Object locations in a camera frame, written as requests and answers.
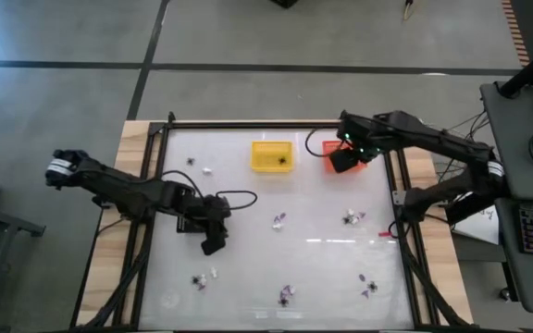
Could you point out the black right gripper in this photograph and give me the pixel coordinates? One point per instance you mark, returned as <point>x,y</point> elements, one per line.
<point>363,134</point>

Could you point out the yellow plastic basket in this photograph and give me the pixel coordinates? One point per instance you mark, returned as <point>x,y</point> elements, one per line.
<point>268,150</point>

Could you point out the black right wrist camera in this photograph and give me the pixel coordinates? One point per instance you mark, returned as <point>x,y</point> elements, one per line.
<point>346,161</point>

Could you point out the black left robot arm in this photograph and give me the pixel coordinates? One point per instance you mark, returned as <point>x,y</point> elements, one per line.
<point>123,192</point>

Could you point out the small black toy spider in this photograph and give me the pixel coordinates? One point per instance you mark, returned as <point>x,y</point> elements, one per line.
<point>196,279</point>
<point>282,160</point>
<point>346,221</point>
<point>190,161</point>
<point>283,302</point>
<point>372,287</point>

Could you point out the white paper sheet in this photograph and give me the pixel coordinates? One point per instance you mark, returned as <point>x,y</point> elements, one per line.
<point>481,229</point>

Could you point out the black floor object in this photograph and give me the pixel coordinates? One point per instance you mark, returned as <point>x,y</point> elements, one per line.
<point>285,3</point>

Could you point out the desk caster wheel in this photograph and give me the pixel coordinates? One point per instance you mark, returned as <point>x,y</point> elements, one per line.
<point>505,294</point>

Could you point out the black aluminium rig frame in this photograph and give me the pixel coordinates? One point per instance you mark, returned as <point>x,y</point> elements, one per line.
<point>294,125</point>

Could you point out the black diagonal pole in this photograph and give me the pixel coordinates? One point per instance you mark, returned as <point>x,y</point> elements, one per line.
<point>532,69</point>

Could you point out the silver metal bracket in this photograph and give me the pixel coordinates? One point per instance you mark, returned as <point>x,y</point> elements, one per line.
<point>398,198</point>

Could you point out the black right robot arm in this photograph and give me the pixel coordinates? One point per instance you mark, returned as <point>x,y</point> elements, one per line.
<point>433,136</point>

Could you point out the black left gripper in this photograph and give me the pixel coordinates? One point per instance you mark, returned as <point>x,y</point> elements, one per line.
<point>208,210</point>

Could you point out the yellowish floor tool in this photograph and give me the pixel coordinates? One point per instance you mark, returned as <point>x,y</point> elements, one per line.
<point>408,9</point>

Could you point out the orange plastic basket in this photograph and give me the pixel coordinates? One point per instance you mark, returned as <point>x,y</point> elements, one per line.
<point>326,162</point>

